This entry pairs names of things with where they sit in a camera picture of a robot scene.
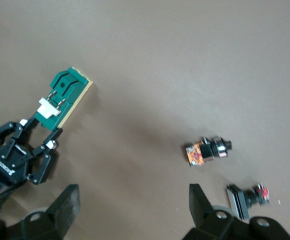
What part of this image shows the black selector switch orange block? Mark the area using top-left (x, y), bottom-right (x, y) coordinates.
top-left (184, 135), bottom-right (233, 168)

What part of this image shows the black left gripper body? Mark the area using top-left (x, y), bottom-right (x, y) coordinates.
top-left (0, 142), bottom-right (33, 186)

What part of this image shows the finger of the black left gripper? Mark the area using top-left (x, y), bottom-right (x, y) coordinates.
top-left (0, 115), bottom-right (41, 157)
top-left (26, 127), bottom-right (64, 186)

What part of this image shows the black flat-head switch red block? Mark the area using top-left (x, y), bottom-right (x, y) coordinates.
top-left (226, 182), bottom-right (271, 221)

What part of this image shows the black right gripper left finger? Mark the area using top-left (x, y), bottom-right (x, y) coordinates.
top-left (0, 184), bottom-right (81, 240)

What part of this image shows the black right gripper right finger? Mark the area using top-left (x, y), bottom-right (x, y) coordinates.
top-left (183, 183), bottom-right (290, 240)

